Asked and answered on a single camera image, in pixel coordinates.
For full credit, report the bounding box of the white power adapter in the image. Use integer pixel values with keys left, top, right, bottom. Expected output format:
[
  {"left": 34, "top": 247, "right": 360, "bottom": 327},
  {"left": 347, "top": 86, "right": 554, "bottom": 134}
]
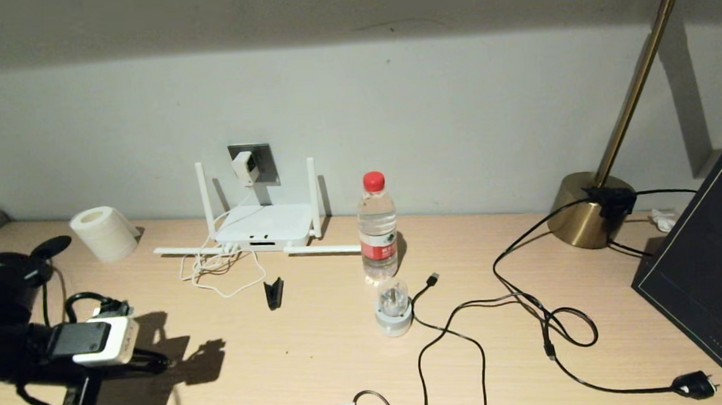
[{"left": 230, "top": 150, "right": 261, "bottom": 188}]

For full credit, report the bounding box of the white charger plug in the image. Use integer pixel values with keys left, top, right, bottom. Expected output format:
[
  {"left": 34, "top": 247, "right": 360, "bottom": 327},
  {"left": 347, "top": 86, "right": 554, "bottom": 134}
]
[{"left": 45, "top": 314, "right": 143, "bottom": 370}]

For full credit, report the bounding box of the white router with antennas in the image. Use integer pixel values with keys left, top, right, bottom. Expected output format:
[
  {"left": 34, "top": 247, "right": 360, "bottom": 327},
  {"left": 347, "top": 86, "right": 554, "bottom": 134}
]
[{"left": 147, "top": 151, "right": 362, "bottom": 268}]

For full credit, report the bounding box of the white tape roll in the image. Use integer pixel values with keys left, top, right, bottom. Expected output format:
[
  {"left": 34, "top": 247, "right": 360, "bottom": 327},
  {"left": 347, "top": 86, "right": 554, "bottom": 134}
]
[{"left": 68, "top": 204, "right": 141, "bottom": 266}]

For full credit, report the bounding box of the small black clip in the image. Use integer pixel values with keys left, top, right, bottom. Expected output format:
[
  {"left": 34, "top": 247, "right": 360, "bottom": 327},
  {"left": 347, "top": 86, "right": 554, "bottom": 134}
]
[{"left": 263, "top": 276, "right": 287, "bottom": 311}]

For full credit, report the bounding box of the black oval pad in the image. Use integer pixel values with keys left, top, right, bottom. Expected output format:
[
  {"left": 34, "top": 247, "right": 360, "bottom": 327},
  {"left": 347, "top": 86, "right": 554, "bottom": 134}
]
[{"left": 29, "top": 235, "right": 75, "bottom": 262}]

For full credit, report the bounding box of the clear dome grey base gadget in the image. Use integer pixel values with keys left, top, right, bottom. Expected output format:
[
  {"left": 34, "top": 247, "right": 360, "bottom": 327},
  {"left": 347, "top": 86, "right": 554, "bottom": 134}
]
[{"left": 372, "top": 276, "right": 415, "bottom": 338}]

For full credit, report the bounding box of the red capped water bottle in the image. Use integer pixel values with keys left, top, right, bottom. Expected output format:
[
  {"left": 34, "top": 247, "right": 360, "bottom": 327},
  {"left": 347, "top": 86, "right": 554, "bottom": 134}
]
[{"left": 354, "top": 170, "right": 401, "bottom": 284}]

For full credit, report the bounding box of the gold desk lamp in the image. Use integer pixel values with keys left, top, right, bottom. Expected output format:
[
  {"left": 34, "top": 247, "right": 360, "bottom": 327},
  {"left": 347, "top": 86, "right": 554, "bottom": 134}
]
[{"left": 532, "top": 0, "right": 722, "bottom": 252}]

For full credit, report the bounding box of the black box on lamp base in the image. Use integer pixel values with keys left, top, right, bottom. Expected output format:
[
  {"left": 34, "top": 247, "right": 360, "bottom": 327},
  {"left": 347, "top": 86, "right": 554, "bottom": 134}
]
[{"left": 586, "top": 184, "right": 640, "bottom": 220}]

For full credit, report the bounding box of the crumpled white tissue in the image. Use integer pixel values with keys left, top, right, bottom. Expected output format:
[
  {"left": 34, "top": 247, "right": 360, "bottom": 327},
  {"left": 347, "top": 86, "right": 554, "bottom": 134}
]
[{"left": 649, "top": 207, "right": 679, "bottom": 235}]

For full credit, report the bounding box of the grey wall socket plate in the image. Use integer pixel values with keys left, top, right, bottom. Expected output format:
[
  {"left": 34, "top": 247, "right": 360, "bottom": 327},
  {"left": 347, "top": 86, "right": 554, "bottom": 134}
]
[{"left": 228, "top": 143, "right": 280, "bottom": 189}]

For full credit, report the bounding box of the black USB cable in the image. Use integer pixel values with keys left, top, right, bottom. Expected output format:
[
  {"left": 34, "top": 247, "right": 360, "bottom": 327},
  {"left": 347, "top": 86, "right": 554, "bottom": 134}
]
[{"left": 406, "top": 264, "right": 561, "bottom": 405}]

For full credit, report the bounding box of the black two-pin power cable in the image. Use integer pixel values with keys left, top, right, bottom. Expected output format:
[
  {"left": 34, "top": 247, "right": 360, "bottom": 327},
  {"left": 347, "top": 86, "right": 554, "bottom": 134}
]
[{"left": 488, "top": 188, "right": 722, "bottom": 405}]

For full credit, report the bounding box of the thin black lamp cable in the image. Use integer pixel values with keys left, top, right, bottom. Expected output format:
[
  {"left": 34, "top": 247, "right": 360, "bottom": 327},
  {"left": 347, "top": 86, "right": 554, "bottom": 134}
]
[{"left": 603, "top": 185, "right": 704, "bottom": 262}]

